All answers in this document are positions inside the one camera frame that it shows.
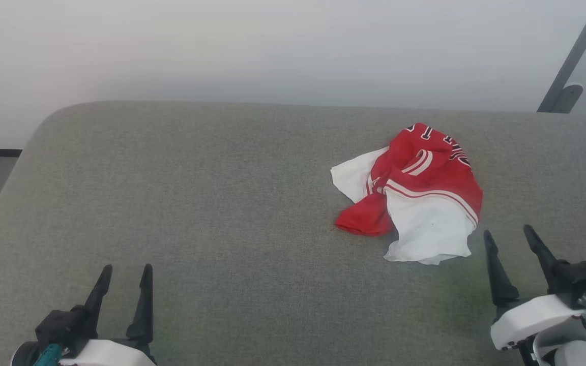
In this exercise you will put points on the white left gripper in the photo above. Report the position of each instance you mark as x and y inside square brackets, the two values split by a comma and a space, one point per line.
[107, 355]

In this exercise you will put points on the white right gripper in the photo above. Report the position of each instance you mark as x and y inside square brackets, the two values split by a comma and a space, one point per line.
[537, 316]

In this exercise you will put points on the red and white garment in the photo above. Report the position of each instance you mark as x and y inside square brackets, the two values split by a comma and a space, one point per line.
[425, 183]

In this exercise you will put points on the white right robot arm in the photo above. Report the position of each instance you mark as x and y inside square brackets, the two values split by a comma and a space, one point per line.
[575, 356]

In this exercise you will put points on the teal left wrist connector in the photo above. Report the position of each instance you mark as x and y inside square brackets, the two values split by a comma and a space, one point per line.
[49, 356]

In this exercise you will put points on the grey fabric sofa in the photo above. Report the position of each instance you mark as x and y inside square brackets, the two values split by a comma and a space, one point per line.
[196, 203]

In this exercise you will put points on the grey metal bar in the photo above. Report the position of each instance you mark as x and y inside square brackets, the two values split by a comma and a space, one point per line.
[575, 51]

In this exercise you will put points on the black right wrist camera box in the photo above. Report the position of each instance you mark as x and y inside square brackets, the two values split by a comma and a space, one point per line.
[583, 279]

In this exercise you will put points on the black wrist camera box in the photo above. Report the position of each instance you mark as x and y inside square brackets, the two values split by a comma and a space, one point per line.
[59, 325]
[583, 279]

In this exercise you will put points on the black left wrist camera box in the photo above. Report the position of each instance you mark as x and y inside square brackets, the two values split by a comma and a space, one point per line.
[59, 325]

